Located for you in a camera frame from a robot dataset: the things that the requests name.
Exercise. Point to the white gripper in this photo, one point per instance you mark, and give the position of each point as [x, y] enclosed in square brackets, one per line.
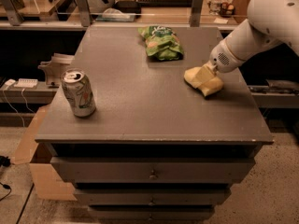
[221, 60]

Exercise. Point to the yellow sponge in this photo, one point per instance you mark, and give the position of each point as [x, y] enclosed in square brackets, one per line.
[210, 87]

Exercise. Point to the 7up soda can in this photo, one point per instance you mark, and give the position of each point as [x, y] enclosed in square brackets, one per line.
[78, 92]

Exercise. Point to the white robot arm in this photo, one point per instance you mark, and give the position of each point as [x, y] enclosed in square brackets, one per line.
[268, 24]

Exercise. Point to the green chip bag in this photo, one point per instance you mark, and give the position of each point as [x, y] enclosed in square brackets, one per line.
[161, 42]

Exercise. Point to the clear water bottle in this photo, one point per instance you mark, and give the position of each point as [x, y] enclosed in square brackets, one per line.
[215, 7]

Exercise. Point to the black keyboard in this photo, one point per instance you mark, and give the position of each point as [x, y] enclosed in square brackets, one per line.
[165, 3]

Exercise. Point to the grey drawer cabinet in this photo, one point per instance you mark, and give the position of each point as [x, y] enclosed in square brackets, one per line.
[155, 148]

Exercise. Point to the blue tissue pack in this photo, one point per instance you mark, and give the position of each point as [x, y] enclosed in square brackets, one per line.
[112, 14]

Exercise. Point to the white power strip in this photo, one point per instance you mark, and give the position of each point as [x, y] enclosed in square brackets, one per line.
[26, 83]

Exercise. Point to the cardboard box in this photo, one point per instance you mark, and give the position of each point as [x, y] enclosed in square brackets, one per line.
[49, 185]

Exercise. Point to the white plastic bracket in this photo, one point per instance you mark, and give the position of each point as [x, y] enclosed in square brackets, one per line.
[55, 67]

